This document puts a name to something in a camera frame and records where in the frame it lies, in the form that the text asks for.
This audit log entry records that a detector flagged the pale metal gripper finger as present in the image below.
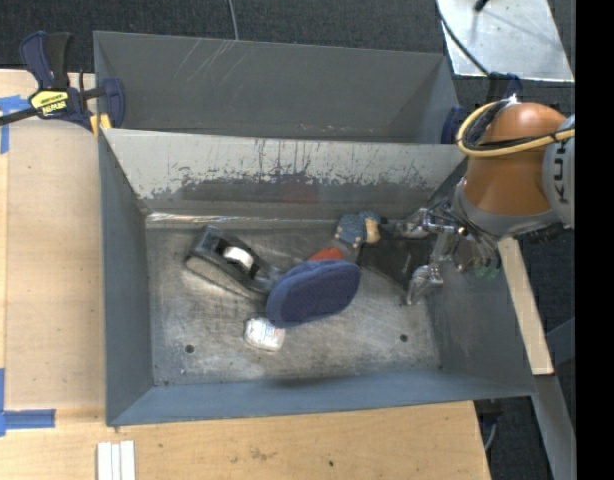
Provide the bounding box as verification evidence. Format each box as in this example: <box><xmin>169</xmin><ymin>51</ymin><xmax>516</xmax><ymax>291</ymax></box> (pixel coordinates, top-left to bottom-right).
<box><xmin>404</xmin><ymin>262</ymin><xmax>445</xmax><ymax>307</ymax></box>
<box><xmin>381</xmin><ymin>217</ymin><xmax>429</xmax><ymax>240</ymax></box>

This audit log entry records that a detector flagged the black flat packet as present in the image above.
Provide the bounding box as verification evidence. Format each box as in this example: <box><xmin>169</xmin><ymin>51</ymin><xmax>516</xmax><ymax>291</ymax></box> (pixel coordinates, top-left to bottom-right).
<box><xmin>358</xmin><ymin>237</ymin><xmax>430</xmax><ymax>292</ymax></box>

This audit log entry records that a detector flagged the toy doll in blue denim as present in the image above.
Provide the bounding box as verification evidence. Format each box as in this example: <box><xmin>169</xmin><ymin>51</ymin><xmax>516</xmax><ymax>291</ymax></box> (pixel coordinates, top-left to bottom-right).
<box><xmin>308</xmin><ymin>210</ymin><xmax>384</xmax><ymax>265</ymax></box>

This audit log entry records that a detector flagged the blue soft slipper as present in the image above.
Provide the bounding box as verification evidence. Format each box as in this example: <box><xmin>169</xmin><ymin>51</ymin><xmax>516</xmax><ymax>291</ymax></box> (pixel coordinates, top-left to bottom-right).
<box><xmin>265</xmin><ymin>259</ymin><xmax>363</xmax><ymax>329</ymax></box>

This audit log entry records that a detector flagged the grey metal bin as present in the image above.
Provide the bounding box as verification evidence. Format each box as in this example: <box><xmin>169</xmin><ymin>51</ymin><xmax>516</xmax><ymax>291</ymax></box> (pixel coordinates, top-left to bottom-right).
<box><xmin>91</xmin><ymin>30</ymin><xmax>539</xmax><ymax>428</ymax></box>

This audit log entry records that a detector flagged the white crumpled packet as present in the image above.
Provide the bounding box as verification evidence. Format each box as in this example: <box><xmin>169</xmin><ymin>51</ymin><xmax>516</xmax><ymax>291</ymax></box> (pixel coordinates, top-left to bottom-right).
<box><xmin>242</xmin><ymin>317</ymin><xmax>287</xmax><ymax>353</ymax></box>

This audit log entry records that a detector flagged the black tape dispenser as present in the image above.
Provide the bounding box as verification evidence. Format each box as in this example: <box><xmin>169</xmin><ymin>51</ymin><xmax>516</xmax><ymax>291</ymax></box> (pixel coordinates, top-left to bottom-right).
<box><xmin>182</xmin><ymin>224</ymin><xmax>284</xmax><ymax>297</ymax></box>

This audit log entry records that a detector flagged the pale wood board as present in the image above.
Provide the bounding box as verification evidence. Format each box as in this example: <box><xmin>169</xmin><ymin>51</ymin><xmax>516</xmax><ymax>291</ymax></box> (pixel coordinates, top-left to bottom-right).
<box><xmin>3</xmin><ymin>116</ymin><xmax>109</xmax><ymax>415</ymax></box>

